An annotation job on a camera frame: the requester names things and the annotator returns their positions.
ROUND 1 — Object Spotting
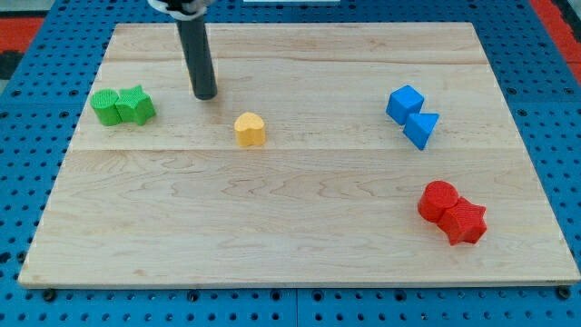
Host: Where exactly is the white rod mount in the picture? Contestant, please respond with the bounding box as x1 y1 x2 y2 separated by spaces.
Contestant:
147 0 213 21

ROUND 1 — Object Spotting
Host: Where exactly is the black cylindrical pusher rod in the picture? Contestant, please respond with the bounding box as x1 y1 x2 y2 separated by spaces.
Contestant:
176 16 217 101

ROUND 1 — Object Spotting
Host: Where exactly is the green star block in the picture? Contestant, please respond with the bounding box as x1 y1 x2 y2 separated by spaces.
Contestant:
115 85 156 125

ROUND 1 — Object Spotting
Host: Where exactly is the red star block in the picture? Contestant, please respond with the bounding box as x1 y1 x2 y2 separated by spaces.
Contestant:
437 197 487 245

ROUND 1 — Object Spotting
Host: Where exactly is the green cylinder block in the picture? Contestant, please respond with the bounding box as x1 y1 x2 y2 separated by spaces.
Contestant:
89 89 122 126

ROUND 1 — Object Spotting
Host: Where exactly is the yellow heart block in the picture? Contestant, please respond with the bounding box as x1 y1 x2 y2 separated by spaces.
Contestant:
234 112 266 147

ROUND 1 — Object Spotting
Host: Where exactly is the wooden board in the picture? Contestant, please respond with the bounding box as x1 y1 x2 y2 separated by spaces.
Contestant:
19 23 580 290

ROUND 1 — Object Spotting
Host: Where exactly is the blue cube block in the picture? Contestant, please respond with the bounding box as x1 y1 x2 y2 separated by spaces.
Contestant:
386 84 425 125

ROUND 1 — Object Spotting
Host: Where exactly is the blue triangle block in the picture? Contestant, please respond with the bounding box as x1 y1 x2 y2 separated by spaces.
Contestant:
403 113 439 151

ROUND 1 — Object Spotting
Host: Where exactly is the red cylinder block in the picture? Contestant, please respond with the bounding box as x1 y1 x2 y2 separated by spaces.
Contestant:
418 180 459 223

